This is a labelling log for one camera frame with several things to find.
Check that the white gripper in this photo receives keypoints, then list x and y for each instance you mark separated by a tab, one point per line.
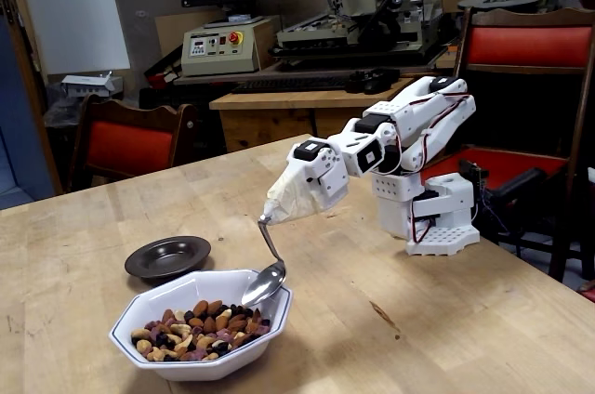
310	172

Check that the bent metal spoon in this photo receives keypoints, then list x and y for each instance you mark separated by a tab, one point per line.
262	284

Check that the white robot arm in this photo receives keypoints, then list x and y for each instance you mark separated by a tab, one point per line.
441	101

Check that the wooden workbench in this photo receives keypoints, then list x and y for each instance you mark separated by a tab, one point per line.
279	100

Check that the black keyboard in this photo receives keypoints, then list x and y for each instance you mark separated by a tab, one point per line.
288	84

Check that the dark brown plate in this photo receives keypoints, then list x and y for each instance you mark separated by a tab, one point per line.
162	254

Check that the black desktop device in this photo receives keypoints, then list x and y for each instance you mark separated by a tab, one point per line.
372	80

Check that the mixed nuts and dried fruit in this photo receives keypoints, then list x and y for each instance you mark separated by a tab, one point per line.
204	324

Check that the beige control box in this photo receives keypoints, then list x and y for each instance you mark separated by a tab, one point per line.
218	55

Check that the small wooden red-cushioned chair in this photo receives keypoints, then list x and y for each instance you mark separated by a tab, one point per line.
130	148

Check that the black and red case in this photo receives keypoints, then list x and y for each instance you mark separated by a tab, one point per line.
160	75

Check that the black circuit board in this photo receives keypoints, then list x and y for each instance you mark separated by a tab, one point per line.
472	171

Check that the white octagonal bowl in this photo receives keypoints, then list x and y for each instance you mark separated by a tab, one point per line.
209	366

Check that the leaning grey board panel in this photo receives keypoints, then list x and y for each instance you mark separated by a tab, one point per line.
139	41

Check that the small white device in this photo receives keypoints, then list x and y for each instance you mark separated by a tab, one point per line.
88	83

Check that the large wooden red-cushioned chair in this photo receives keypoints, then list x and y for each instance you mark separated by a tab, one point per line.
530	45

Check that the red object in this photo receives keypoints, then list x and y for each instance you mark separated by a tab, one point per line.
589	292

